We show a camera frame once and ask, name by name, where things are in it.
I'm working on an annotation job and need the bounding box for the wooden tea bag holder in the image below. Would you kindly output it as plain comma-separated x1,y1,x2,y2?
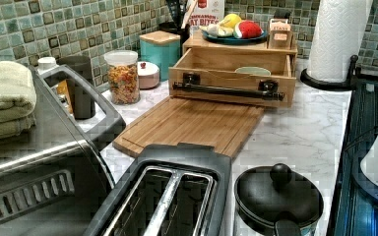
268,19,292,49

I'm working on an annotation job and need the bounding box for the cereal box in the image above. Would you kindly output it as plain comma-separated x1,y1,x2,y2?
187,0,224,27

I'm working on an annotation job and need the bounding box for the plush banana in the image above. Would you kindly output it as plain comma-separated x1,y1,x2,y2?
200,24,233,37

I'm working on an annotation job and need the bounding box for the teal canister with wooden lid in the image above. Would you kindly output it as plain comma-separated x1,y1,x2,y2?
140,30,180,82

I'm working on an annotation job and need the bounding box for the dark grey tumbler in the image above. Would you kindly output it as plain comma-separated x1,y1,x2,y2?
58,55,95,120

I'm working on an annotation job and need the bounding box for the wooden drawer with black handle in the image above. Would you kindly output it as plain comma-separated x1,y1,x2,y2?
169,52,295,107

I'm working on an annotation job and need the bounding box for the black two slot toaster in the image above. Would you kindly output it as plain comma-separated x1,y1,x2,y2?
84,144,231,236

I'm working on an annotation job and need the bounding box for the black paper towel stand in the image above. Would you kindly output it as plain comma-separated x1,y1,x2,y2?
300,55,361,91

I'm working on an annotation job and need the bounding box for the folded green towel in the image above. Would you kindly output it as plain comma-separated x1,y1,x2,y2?
0,61,36,139

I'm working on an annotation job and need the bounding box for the paper towel roll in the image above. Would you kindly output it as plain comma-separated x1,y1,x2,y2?
307,0,373,82

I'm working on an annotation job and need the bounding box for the plush watermelon slice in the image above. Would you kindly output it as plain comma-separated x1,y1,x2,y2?
233,21,263,39

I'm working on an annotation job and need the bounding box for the pale green bowl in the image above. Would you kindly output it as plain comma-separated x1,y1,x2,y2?
235,67,271,76

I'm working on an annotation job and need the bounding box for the bamboo cutting board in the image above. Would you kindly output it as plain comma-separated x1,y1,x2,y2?
113,97,264,158

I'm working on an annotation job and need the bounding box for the blue plate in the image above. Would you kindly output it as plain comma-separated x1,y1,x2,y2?
202,30,268,45

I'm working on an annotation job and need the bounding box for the wooden spoon handle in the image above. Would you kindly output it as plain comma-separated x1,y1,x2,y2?
181,0,198,30

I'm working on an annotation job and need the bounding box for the cereal jar with white lid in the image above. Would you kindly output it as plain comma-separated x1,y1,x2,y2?
103,50,140,104

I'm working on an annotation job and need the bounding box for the yellow plush lemon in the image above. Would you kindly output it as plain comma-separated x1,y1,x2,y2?
219,14,242,28

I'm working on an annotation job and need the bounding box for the wooden drawer cabinet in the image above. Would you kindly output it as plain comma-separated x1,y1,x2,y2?
182,30,297,77

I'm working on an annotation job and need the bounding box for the silver toaster oven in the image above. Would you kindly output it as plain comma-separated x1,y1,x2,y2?
0,65,126,236

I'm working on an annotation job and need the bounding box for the black pot with lid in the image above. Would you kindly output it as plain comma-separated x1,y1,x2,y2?
234,163,324,236

